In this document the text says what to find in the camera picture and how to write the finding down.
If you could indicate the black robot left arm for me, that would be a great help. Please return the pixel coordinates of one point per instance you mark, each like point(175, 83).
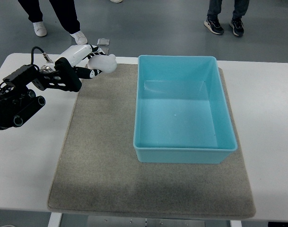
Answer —
point(18, 103)

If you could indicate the upper floor metal plate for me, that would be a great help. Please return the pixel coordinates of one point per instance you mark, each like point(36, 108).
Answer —
point(103, 42)

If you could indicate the blue plastic box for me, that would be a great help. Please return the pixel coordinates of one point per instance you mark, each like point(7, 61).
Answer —
point(182, 114)

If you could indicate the white table leg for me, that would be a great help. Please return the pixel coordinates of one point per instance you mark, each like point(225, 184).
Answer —
point(55, 219)

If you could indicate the white bunny toy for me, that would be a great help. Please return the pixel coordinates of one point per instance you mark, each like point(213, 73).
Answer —
point(104, 63)

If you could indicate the metal table crossbar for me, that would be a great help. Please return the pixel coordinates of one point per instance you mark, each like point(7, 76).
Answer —
point(107, 221)

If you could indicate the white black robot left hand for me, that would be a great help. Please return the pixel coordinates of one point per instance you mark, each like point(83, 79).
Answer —
point(75, 54)

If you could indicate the person in dark trousers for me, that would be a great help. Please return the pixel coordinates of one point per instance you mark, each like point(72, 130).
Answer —
point(65, 12)

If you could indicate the floor metal plate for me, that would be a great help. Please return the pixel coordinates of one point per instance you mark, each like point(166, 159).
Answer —
point(103, 42)
point(103, 50)

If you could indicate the lower floor metal plate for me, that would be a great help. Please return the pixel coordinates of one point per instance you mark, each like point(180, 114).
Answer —
point(103, 50)

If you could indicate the grey felt mat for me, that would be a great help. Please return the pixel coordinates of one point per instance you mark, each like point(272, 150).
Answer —
point(98, 171)

